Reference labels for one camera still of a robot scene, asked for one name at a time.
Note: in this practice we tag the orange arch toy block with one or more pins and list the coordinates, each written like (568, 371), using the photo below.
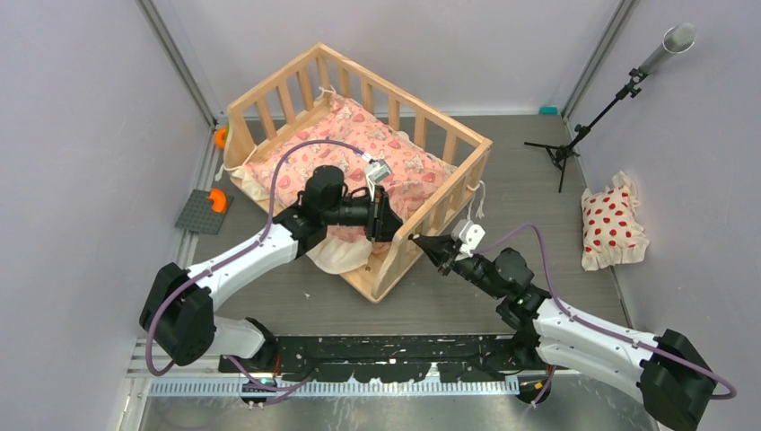
(219, 201)

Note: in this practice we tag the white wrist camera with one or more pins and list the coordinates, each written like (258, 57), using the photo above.
(468, 233)
(376, 171)

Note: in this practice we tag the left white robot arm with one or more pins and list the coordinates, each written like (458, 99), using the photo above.
(179, 312)

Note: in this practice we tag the orange and green toy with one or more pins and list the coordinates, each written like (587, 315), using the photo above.
(220, 137)

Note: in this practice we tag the small teal block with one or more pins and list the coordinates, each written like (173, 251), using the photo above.
(548, 110)

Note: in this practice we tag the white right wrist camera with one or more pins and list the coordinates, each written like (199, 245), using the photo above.
(468, 233)

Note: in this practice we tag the pink unicorn print cushion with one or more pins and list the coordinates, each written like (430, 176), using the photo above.
(347, 138)

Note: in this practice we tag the grey building block plate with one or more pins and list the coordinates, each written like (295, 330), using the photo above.
(197, 217)

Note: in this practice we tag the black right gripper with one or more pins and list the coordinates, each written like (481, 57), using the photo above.
(440, 248)

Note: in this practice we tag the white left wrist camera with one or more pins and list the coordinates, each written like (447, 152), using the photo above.
(376, 171)

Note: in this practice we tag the wooden slatted pet bed frame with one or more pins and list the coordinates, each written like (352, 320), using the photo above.
(283, 104)

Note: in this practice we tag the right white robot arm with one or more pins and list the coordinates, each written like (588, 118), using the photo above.
(663, 372)

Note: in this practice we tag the white strawberry print pillow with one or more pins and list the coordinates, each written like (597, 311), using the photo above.
(610, 233)

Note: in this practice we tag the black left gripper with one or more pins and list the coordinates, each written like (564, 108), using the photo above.
(382, 223)

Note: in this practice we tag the microphone on black stand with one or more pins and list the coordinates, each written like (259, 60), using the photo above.
(676, 40)

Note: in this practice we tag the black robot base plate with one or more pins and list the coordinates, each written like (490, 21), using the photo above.
(394, 359)

